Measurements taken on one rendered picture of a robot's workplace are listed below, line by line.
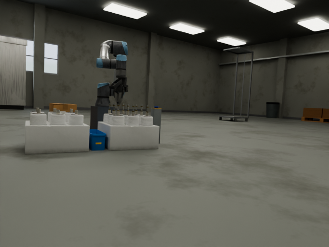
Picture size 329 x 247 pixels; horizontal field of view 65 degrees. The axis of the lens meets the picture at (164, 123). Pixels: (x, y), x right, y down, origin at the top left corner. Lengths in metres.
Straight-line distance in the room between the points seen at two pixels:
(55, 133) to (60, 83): 7.87
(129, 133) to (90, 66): 8.19
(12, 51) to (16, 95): 1.17
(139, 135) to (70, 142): 0.49
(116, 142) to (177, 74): 10.34
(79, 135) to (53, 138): 0.16
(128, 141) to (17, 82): 6.38
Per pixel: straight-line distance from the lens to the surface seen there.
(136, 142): 1.96
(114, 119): 1.93
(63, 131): 1.82
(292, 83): 11.83
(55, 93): 9.60
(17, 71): 8.11
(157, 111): 2.26
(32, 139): 1.81
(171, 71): 11.90
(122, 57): 1.97
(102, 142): 1.91
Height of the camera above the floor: 0.36
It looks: 4 degrees down
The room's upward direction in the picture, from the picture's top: 3 degrees clockwise
